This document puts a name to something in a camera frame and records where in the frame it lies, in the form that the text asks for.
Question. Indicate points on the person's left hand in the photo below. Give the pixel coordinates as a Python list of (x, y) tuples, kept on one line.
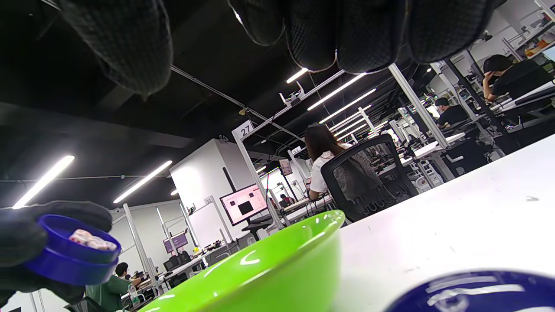
[(19, 236)]

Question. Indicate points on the large computer monitor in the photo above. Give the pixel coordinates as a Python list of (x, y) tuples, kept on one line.
[(243, 203)]

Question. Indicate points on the black mesh office chair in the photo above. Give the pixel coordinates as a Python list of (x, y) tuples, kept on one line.
[(368, 177)]

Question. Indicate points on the white numbered sign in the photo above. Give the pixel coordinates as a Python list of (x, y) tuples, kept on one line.
[(243, 129)]

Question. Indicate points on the long ceiling light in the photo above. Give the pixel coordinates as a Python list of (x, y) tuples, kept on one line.
[(43, 182), (347, 105), (337, 91), (143, 182), (297, 75)]

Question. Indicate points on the person's right hand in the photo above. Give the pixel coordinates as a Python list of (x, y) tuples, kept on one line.
[(355, 30)]

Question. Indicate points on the white work table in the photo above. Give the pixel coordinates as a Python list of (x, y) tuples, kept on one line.
[(433, 149)]

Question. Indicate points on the dark blue plate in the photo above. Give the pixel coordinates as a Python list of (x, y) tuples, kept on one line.
[(472, 292)]

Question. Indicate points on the small computer monitor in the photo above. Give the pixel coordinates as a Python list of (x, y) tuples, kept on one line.
[(175, 242)]

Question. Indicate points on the white metal frame post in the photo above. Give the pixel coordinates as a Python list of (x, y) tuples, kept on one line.
[(418, 106), (260, 182)]

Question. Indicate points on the white overhead mounted device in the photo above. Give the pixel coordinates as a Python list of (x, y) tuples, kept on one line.
[(292, 97)]

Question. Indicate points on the pile of white dice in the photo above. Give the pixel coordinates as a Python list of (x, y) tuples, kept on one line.
[(93, 240)]

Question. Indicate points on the blue plastic dice cup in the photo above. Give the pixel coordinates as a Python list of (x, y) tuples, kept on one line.
[(71, 264)]

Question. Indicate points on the green plastic bowl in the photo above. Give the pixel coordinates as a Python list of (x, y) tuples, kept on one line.
[(269, 273)]

